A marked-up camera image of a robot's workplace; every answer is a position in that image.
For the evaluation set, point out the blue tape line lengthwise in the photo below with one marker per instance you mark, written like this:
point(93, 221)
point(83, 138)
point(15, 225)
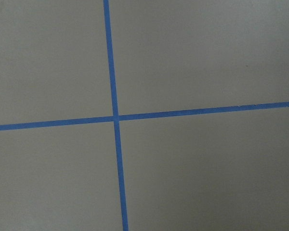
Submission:
point(114, 100)

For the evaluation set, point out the blue tape line crosswise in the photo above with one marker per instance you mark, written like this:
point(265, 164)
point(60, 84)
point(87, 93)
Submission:
point(103, 119)

